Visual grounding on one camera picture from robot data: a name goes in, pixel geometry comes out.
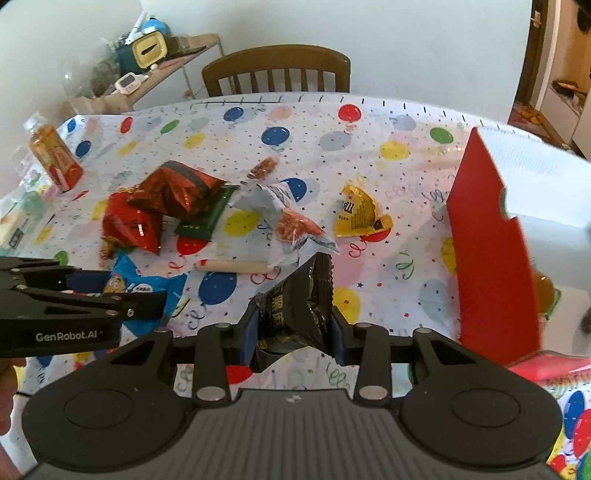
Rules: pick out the yellow snack packet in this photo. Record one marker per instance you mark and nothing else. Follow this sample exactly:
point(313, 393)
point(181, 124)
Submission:
point(358, 212)

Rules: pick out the teal yellow toy box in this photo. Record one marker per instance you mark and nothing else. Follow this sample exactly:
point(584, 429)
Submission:
point(143, 53)

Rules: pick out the small brown wrapped candy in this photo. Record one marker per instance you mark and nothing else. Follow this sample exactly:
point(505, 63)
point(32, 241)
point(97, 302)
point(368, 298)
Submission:
point(264, 167)

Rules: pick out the balloon print tablecloth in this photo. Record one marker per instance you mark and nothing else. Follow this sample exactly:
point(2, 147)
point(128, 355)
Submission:
point(323, 138)

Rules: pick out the person's left hand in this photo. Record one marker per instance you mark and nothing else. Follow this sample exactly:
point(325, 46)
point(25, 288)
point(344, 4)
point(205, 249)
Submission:
point(6, 397)

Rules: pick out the bright red snack packet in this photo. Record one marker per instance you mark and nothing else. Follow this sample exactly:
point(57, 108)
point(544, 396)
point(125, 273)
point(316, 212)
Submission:
point(131, 228)

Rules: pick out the white orange snack packet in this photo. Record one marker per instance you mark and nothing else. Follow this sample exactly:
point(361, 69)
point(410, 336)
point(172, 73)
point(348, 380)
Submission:
point(291, 221)

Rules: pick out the white cabinet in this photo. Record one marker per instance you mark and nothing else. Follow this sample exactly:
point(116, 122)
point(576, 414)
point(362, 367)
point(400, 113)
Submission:
point(561, 110)

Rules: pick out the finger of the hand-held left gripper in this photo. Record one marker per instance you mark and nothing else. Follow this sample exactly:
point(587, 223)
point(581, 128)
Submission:
point(37, 274)
point(138, 305)

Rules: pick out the blue round toy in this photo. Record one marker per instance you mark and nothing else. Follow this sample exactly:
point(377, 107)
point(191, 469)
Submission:
point(157, 28)

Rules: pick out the clear plastic bag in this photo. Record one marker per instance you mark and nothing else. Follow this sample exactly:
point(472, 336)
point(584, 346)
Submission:
point(87, 69)

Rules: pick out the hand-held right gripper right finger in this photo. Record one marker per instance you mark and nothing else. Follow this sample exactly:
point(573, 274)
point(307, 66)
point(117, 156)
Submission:
point(338, 337)

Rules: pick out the brown wooden chair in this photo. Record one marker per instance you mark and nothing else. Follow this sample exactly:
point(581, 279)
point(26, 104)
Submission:
point(277, 57)

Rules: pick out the wooden side table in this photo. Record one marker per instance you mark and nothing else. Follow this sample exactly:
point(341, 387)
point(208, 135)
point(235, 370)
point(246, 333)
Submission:
point(194, 50)

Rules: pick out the white kitchen timer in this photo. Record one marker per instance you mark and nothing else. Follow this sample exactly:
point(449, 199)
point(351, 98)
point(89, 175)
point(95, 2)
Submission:
point(127, 83)

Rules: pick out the red cardboard box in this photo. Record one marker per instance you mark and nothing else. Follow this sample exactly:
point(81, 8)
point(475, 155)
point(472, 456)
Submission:
point(489, 258)

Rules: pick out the blue snack packet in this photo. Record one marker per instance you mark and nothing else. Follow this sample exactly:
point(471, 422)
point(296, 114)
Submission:
point(138, 284)

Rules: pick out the green white packet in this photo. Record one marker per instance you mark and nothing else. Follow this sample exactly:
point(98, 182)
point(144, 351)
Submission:
point(18, 221)

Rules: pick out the green snack packet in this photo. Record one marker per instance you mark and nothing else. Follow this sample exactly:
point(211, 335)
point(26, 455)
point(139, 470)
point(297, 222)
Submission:
point(207, 217)

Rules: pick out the orange drink bottle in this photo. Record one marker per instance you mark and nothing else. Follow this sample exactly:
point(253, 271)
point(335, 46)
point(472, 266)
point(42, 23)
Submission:
point(55, 154)

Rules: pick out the black snack packet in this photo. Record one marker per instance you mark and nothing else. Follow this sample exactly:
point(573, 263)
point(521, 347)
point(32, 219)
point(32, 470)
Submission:
point(300, 295)

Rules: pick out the dark red foil snack packet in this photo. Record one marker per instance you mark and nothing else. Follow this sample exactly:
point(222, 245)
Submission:
point(178, 189)

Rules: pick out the beige stick snack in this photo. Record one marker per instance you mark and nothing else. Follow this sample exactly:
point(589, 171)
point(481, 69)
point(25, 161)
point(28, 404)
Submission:
point(231, 266)

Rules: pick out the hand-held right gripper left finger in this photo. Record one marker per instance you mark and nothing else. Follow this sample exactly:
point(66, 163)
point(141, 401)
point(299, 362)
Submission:
point(251, 334)

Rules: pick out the brown wooden door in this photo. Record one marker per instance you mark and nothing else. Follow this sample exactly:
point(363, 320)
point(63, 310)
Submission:
point(526, 55)

